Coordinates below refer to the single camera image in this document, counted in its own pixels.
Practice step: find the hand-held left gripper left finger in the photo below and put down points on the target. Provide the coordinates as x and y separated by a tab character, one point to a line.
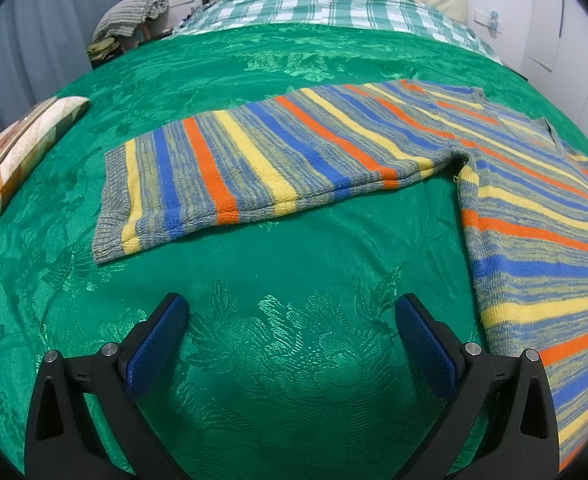
156	345

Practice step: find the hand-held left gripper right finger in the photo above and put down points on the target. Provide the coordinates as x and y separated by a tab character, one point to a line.
426	345

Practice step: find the striped knit sweater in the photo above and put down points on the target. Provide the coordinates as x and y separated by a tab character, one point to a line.
274	160

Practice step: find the patchwork pillow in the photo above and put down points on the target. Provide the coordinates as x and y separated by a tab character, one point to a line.
4	185

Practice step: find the smartphone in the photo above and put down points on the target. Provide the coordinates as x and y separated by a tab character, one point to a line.
16	135

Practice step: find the green floral bedspread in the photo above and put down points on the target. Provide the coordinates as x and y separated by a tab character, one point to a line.
174	85

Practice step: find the pale blue curtain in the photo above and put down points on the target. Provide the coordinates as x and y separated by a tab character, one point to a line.
34	35

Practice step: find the grey checkered cloth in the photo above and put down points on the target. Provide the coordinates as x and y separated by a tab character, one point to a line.
129	12

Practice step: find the white wardrobe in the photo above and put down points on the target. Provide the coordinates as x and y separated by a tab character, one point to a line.
546	15

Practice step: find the green white plaid sheet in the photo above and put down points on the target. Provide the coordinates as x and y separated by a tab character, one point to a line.
324	5

